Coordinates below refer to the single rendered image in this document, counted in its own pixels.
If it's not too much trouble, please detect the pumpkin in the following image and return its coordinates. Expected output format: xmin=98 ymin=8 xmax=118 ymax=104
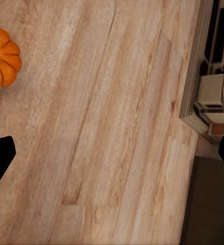
xmin=0 ymin=27 xmax=22 ymax=87

